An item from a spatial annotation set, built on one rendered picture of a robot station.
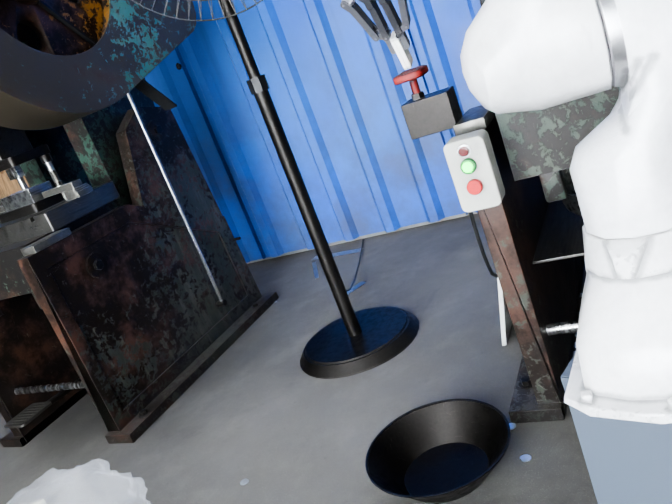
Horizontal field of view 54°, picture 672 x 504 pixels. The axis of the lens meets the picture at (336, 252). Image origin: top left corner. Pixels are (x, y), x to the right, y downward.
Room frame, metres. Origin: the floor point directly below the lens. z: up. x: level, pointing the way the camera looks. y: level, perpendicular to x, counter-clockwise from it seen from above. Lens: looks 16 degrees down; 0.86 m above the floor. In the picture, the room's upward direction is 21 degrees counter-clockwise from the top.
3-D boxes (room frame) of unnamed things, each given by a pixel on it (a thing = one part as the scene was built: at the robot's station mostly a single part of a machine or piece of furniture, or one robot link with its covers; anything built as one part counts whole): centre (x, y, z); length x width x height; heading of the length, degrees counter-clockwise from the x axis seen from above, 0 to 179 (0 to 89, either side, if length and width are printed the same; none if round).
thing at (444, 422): (1.14, -0.05, 0.04); 0.30 x 0.30 x 0.07
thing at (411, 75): (1.29, -0.26, 0.72); 0.07 x 0.06 x 0.08; 151
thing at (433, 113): (1.28, -0.27, 0.62); 0.10 x 0.06 x 0.20; 61
